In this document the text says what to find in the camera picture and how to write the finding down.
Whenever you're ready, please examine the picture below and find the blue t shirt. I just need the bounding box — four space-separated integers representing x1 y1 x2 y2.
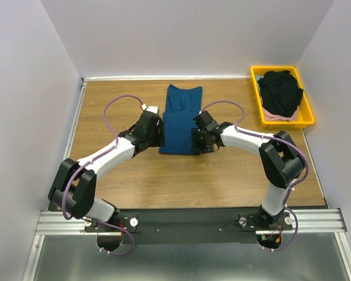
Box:
159 84 202 155

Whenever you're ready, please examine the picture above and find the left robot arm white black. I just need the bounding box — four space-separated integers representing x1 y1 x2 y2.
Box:
48 106 164 231

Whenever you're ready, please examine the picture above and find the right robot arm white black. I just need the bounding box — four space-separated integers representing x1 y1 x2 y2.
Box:
192 111 309 229

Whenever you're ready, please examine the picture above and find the pink t shirt in bin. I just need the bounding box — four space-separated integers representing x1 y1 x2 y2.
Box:
263 108 299 122

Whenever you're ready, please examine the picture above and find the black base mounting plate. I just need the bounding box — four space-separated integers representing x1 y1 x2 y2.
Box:
85 207 293 250

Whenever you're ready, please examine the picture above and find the yellow plastic bin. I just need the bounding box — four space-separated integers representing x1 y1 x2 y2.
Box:
250 66 315 129

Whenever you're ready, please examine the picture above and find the black t shirt in bin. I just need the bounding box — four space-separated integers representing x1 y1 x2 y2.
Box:
257 70 303 119

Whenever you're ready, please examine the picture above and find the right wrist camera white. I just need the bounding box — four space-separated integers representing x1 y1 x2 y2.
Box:
193 111 218 132

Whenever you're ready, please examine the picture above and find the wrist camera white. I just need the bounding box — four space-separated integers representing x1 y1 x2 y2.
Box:
193 111 218 132
140 103 160 115

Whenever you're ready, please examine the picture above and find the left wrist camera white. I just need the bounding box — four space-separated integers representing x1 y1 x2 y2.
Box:
140 103 160 115

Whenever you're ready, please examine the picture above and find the aluminium frame rail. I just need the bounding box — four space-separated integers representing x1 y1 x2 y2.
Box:
23 77 351 281

